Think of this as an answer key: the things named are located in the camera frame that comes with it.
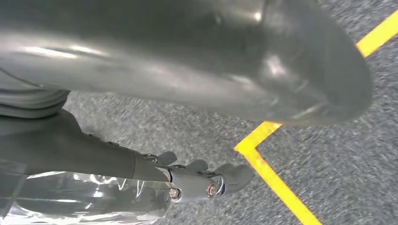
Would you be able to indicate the yellow floor tape square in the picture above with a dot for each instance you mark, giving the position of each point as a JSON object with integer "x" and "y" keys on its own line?
{"x": 270, "y": 177}

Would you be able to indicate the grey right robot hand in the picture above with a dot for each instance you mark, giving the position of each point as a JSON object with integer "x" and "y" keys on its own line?
{"x": 186, "y": 56}

